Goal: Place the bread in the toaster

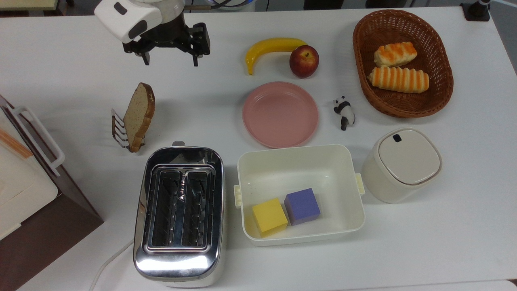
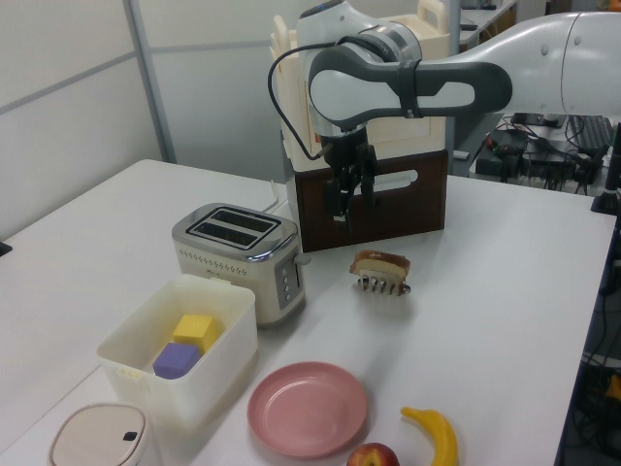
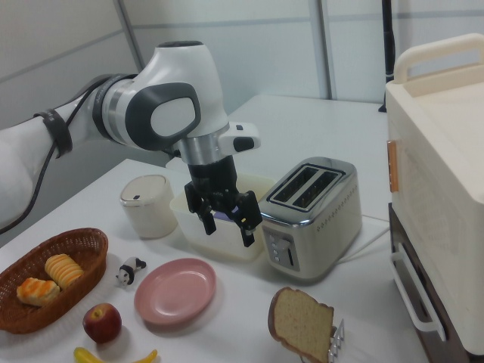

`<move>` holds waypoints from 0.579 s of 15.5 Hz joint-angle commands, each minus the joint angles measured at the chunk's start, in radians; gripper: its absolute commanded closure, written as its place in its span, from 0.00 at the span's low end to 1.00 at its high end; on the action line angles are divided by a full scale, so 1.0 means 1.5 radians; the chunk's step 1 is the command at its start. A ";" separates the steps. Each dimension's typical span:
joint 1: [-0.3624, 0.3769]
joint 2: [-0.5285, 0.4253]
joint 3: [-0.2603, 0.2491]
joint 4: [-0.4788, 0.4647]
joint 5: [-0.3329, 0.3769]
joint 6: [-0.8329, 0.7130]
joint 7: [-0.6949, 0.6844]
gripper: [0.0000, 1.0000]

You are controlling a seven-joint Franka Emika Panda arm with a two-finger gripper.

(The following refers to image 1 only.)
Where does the chrome and cream toaster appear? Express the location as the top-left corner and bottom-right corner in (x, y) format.
(133, 141), (227, 288)

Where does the yellow cube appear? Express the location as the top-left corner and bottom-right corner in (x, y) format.
(252, 198), (288, 238)

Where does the purple cube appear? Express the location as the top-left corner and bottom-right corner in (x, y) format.
(284, 188), (321, 226)

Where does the pink plate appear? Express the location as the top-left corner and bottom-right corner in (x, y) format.
(242, 82), (319, 149)

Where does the yellow banana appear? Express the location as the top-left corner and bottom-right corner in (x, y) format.
(245, 38), (308, 76)

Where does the white plastic storage box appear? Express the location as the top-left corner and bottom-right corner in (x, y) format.
(233, 144), (366, 247)

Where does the cream lidded canister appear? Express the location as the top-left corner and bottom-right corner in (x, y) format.
(361, 128), (443, 204)

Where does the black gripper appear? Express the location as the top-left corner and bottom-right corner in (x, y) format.
(123, 14), (211, 67)

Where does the long striped bread roll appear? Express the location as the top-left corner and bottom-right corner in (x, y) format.
(367, 66), (430, 94)

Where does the brown-crusted bread slice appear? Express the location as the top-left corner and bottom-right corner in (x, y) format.
(122, 82), (156, 153)

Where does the black mount base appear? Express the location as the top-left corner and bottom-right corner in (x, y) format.
(460, 0), (492, 22)

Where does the metal toast rack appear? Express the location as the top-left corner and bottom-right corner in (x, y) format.
(111, 108), (147, 153)

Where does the white toaster power cable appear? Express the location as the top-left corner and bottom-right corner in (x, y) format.
(88, 238), (135, 291)

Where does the brown wicker basket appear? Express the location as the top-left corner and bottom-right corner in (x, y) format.
(353, 9), (454, 118)

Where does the panda figurine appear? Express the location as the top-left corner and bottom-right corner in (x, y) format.
(333, 96), (356, 131)

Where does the short striped bread roll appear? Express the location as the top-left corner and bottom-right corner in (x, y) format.
(374, 42), (418, 67)

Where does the red apple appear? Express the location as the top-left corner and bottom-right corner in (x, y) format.
(289, 45), (319, 78)

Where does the white drawer handle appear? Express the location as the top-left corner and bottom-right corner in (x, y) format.
(3, 106), (65, 177)

